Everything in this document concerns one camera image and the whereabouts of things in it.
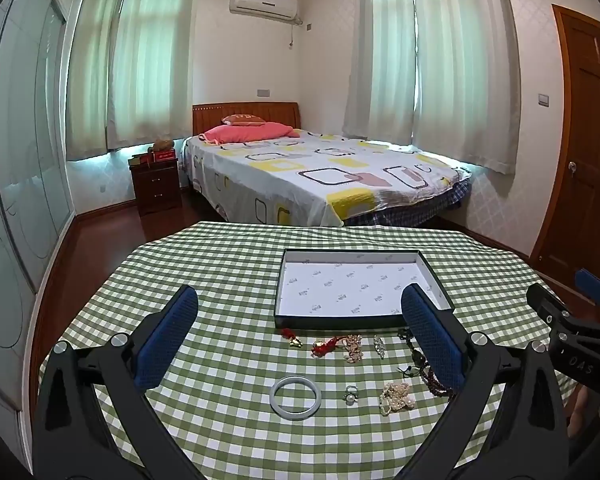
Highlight white pearl bracelet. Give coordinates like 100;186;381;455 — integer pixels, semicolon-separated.
379;381;417;417

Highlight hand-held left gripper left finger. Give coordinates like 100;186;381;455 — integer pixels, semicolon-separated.
32;284;216;480

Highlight wooden door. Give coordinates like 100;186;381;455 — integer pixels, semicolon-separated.
530;4;600;277

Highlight person's right hand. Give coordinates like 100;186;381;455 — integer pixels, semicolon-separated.
567;385;600;441

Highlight pink pillow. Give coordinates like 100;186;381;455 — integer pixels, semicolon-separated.
198;122;301;145

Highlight green checkered tablecloth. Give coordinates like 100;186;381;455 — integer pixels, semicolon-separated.
39;220;600;480

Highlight glass sliding wardrobe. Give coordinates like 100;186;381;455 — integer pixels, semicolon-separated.
0;0;79;413

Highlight white sheer curtain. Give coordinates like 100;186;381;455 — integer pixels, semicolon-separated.
66;0;131;162
409;0;524;175
106;0;199;150
342;0;420;145

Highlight white air conditioner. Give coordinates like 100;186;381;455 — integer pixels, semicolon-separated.
229;0;301;24

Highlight dark red bead bracelet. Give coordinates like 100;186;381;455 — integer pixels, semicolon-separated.
420;365;458;401

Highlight red knot charm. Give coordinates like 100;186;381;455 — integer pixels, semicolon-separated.
311;336;343;359

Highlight bed with patterned sheet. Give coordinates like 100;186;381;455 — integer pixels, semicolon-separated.
182;129;473;227

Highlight blue plaid bed skirt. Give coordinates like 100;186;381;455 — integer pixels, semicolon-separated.
342;180;473;227

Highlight wooden headboard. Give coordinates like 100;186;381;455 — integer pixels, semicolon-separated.
192;102;301;136

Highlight dark wooden nightstand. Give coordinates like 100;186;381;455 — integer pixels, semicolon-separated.
129;156;183;217

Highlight pale jade bangle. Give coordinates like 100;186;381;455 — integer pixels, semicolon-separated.
271;376;322;418

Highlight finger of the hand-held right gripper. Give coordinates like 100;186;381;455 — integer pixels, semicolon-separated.
574;268;600;307
526;282;581;333

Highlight beige bead bracelet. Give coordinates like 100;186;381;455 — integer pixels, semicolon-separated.
341;334;365;364

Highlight shallow white-lined tray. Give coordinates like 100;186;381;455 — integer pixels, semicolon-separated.
274;248;453;331

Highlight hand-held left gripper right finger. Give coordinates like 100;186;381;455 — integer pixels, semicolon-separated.
400;282;571;480

